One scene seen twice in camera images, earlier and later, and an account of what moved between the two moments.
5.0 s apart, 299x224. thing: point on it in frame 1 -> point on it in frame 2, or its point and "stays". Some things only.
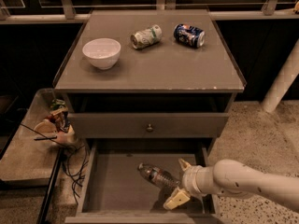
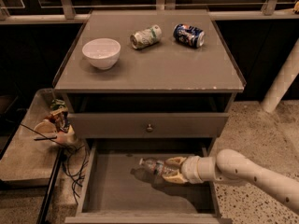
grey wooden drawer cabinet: [150, 88] stays
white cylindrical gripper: [189, 178] -> [190, 169]
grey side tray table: [29, 158] stays
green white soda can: [146, 37] stays
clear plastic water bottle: [159, 175] -> [154, 165]
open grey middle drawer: [115, 192] stays
